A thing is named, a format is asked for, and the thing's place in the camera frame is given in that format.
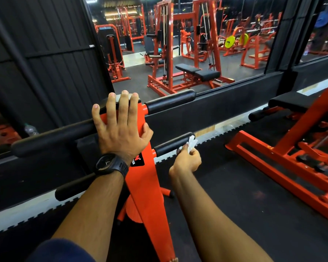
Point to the person's right forearm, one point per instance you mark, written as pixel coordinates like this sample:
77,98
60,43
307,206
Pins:
207,221

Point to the long black roller pad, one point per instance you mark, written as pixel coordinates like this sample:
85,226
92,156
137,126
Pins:
52,139

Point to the orange plate loaded machine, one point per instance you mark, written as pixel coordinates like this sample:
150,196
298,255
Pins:
255,49

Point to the dark blue sleeve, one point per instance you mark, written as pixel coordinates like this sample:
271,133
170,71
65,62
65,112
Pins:
60,252

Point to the black wrist watch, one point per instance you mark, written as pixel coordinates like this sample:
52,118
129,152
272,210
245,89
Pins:
112,164

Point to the black diagonal pole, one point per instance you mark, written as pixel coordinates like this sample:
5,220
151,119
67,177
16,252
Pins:
24,68

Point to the green weight plate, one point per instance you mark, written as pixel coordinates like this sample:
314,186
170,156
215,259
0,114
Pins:
244,39
230,41

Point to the orange gym bench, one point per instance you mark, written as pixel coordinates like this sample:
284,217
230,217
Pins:
284,158

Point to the narrow wall mirror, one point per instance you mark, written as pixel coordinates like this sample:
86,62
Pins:
321,29

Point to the orange padded gym machine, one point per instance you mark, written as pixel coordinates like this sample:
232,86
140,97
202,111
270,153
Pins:
113,51

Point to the white wipe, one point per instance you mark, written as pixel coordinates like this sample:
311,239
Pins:
192,143

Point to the person's left thumb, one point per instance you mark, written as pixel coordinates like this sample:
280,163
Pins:
147,133

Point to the person's left middle finger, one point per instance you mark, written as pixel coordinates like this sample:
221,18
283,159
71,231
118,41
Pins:
123,106

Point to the person's right thumb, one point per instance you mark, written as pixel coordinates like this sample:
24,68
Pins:
185,150

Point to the person's right hand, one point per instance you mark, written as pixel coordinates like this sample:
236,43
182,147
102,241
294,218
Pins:
185,162

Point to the person's left forearm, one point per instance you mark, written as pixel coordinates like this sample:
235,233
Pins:
93,212

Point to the clear water bottle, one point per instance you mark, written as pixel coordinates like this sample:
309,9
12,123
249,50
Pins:
31,130

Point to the person's left little finger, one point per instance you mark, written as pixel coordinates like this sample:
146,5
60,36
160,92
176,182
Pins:
98,117

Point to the person's left hand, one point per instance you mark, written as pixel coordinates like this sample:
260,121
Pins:
120,136

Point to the orange gym machine frame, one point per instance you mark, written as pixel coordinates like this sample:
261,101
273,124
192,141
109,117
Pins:
147,188

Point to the large wall mirror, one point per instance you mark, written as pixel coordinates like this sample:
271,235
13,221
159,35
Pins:
142,76

